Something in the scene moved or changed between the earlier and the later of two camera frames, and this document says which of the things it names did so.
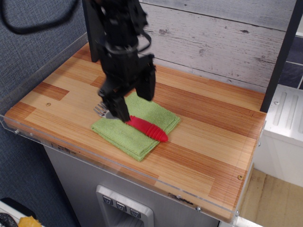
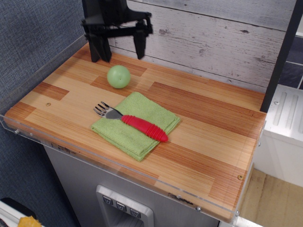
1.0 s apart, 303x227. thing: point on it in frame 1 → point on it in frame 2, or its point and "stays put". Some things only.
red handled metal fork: [102, 110] stays put
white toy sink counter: [280, 151] stays put
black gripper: [124, 67] → [115, 20]
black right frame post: [284, 50] stays put
